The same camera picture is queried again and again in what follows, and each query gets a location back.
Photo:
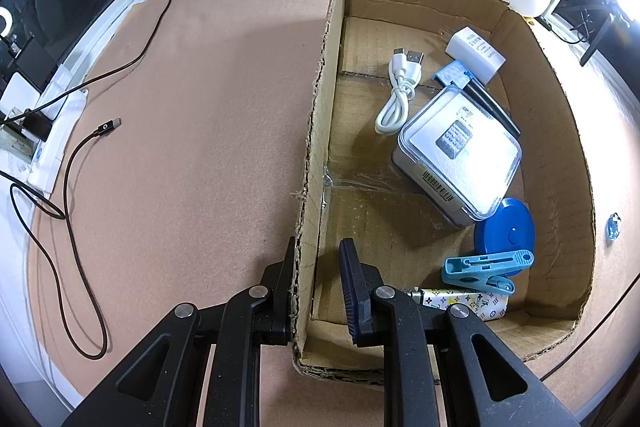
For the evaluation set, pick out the blue clothespin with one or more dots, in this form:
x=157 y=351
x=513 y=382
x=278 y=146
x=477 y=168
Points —
x=480 y=269

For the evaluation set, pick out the white power strip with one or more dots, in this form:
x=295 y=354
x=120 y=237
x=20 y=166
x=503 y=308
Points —
x=52 y=132

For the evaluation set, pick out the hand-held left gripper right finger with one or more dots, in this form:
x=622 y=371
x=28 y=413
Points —
x=352 y=292

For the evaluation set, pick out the black tripod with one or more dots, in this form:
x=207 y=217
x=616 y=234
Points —
x=597 y=42

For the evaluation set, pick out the brown mat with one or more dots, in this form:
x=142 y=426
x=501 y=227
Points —
x=200 y=107

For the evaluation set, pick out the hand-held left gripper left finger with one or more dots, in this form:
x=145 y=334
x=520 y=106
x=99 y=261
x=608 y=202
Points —
x=280 y=302

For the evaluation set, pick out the blue round tape measure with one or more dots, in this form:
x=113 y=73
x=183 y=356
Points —
x=505 y=227

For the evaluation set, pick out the white charger plug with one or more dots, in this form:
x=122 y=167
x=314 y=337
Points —
x=475 y=52

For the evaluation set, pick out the white boxed device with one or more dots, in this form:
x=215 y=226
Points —
x=460 y=157

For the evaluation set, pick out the cardboard box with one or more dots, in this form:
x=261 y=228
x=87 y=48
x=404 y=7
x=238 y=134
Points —
x=370 y=217

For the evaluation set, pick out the black plastic bar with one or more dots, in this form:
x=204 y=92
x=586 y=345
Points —
x=492 y=104

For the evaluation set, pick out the patterned lighter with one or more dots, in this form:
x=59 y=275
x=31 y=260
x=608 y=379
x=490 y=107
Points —
x=465 y=302

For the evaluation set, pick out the black power adapter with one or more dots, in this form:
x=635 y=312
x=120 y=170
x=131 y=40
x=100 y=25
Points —
x=30 y=57

